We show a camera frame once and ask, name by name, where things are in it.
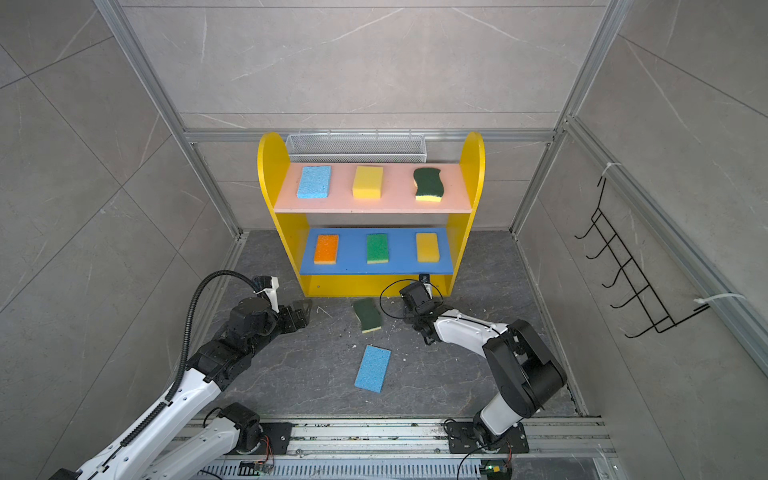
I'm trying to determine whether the yellow shelf unit frame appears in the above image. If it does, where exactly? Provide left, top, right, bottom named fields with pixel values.
left=257, top=132, right=486, bottom=297

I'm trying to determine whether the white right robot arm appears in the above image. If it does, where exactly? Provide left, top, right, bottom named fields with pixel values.
left=400, top=281, right=567, bottom=448

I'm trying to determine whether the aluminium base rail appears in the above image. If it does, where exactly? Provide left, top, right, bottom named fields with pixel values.
left=185, top=417, right=626, bottom=479

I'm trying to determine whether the green scouring sponge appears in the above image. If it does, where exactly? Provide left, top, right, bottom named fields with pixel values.
left=353, top=298, right=382, bottom=333
left=413, top=167, right=445, bottom=202

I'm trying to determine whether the pink upper shelf board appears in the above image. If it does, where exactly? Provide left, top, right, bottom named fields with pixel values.
left=275, top=164, right=471, bottom=214

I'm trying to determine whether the black wire hook rack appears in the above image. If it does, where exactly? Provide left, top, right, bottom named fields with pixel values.
left=574, top=177, right=710, bottom=339

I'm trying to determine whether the aluminium frame profile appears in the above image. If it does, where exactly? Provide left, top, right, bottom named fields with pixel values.
left=92, top=0, right=242, bottom=232

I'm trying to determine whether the black corrugated cable conduit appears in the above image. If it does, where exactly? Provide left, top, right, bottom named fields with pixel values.
left=164, top=269, right=259, bottom=400

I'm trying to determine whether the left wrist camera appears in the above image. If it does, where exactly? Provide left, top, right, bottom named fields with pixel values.
left=253, top=276, right=279, bottom=313

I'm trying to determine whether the blue sponge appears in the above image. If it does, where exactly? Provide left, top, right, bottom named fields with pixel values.
left=297, top=166, right=332, bottom=200
left=354, top=345, right=391, bottom=393

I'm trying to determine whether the bright green sponge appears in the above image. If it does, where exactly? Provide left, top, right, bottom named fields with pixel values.
left=366, top=233, right=389, bottom=264

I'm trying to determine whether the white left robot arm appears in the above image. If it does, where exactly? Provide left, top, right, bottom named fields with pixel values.
left=53, top=297, right=312, bottom=479

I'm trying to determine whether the yellow sponge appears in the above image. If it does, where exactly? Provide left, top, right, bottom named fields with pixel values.
left=416, top=232, right=441, bottom=263
left=352, top=166, right=384, bottom=200

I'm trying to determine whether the orange sponge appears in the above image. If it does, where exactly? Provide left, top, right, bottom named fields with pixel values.
left=313, top=234, right=339, bottom=265

